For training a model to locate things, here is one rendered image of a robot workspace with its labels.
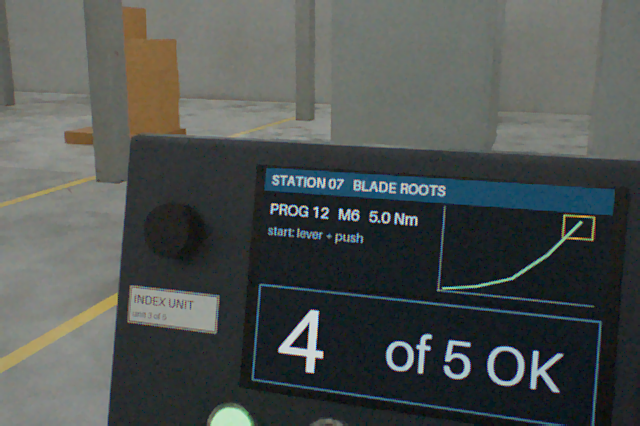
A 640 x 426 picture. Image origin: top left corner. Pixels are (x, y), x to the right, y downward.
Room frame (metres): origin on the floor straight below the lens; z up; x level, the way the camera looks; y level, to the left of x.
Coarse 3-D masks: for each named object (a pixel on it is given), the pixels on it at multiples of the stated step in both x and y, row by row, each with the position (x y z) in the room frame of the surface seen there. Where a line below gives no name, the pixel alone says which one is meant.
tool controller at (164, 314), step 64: (128, 192) 0.36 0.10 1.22; (192, 192) 0.35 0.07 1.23; (256, 192) 0.34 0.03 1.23; (320, 192) 0.33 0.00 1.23; (384, 192) 0.32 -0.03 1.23; (448, 192) 0.32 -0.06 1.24; (512, 192) 0.31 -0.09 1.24; (576, 192) 0.30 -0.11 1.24; (128, 256) 0.35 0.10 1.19; (192, 256) 0.34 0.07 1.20; (256, 256) 0.33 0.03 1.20; (320, 256) 0.32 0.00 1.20; (384, 256) 0.31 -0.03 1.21; (448, 256) 0.31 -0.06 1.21; (512, 256) 0.30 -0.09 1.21; (576, 256) 0.29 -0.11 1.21; (128, 320) 0.34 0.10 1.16; (192, 320) 0.33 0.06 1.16; (384, 320) 0.31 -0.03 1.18; (448, 320) 0.30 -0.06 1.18; (512, 320) 0.29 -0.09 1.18; (576, 320) 0.29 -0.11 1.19; (128, 384) 0.33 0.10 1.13; (192, 384) 0.32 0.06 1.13; (256, 384) 0.31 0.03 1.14; (384, 384) 0.30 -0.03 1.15; (448, 384) 0.29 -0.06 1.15; (512, 384) 0.28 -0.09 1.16; (576, 384) 0.28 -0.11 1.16
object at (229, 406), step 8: (216, 408) 0.31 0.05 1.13; (224, 408) 0.31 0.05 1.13; (232, 408) 0.31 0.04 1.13; (240, 408) 0.31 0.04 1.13; (248, 408) 0.31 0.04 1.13; (216, 416) 0.31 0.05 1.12; (224, 416) 0.31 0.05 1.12; (232, 416) 0.31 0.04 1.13; (240, 416) 0.31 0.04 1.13; (248, 416) 0.31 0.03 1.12; (208, 424) 0.31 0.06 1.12; (216, 424) 0.31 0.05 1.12; (224, 424) 0.31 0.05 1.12; (232, 424) 0.30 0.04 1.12; (240, 424) 0.31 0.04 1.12; (248, 424) 0.31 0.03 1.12; (256, 424) 0.31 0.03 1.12
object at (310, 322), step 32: (288, 288) 0.32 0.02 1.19; (320, 288) 0.32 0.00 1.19; (256, 320) 0.32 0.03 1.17; (288, 320) 0.32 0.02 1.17; (320, 320) 0.31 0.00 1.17; (352, 320) 0.31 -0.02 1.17; (256, 352) 0.32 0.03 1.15; (288, 352) 0.31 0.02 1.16; (320, 352) 0.31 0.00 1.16; (288, 384) 0.31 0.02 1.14; (320, 384) 0.31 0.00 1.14
